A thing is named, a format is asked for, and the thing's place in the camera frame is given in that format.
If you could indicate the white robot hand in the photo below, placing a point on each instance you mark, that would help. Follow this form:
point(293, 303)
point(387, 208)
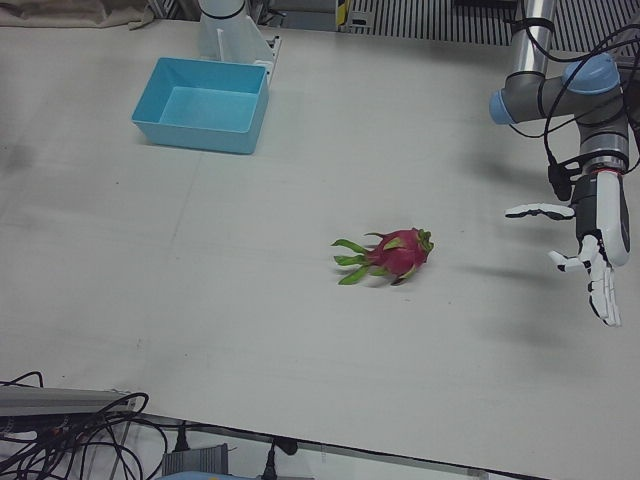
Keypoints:
point(612, 220)

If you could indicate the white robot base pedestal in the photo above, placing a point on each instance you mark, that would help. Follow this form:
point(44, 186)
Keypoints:
point(230, 35)

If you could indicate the light blue plastic bin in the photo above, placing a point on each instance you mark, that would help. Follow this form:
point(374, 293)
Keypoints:
point(210, 107)

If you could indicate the pink dragon fruit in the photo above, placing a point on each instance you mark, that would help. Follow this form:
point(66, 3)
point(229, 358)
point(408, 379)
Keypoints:
point(400, 255)

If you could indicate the ribbed gray panel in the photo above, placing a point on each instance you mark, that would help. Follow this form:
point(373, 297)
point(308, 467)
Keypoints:
point(440, 22)

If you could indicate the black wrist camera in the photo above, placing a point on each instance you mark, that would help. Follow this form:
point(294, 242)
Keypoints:
point(560, 180)

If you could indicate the black hub orange ports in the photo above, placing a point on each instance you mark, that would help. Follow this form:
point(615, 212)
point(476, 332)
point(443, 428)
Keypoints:
point(55, 426)

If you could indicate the yellow black hazard tape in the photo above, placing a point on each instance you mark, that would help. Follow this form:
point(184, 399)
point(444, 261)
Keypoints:
point(342, 11)

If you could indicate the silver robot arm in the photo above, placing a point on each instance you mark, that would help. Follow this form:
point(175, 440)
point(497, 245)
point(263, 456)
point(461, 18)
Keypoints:
point(530, 45)

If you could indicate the dark finned control box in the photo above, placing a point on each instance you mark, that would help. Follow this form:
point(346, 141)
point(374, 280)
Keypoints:
point(195, 457)

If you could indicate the beige cloth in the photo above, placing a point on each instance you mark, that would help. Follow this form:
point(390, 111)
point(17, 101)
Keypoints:
point(60, 12)

